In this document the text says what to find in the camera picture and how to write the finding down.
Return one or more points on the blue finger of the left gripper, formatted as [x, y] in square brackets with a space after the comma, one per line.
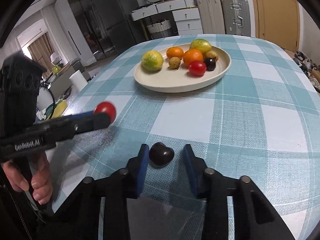
[84, 115]

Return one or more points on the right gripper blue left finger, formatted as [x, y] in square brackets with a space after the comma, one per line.
[137, 168]

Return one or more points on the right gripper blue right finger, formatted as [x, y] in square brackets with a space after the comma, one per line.
[195, 168]

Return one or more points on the dark purple cherry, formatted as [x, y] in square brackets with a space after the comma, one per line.
[210, 64]
[160, 155]

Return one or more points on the red cherry tomato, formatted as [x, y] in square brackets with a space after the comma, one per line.
[107, 108]
[197, 68]

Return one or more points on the left hand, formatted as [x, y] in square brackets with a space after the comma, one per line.
[41, 181]

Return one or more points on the white paper towel roll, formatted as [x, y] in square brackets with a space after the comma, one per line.
[78, 80]

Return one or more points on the teal checked tablecloth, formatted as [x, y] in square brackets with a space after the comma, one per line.
[260, 120]

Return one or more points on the cream round plate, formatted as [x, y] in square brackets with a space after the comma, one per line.
[181, 80]

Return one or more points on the large green-yellow citrus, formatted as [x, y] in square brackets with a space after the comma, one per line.
[152, 61]

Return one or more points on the brown longan front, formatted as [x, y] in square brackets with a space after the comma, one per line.
[174, 63]

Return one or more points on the brown longan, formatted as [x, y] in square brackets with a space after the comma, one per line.
[174, 63]
[212, 55]

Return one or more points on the orange mandarin back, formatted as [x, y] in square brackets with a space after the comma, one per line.
[175, 52]

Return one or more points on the orange mandarin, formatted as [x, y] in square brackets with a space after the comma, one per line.
[175, 52]
[192, 55]

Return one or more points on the orange mandarin front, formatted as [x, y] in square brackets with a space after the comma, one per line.
[192, 55]

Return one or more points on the brown longan back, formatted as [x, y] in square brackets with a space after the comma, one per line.
[212, 55]

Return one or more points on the black refrigerator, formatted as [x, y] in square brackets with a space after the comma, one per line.
[117, 21]

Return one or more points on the woven laundry basket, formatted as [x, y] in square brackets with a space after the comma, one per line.
[160, 29]

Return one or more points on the white drawer cabinet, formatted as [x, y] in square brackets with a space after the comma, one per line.
[185, 14]

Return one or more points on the silver aluminium suitcase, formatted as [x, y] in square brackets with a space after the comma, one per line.
[237, 17]

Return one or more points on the beige suitcase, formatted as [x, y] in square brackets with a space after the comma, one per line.
[211, 15]

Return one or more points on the wooden door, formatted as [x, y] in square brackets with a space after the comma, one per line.
[278, 21]

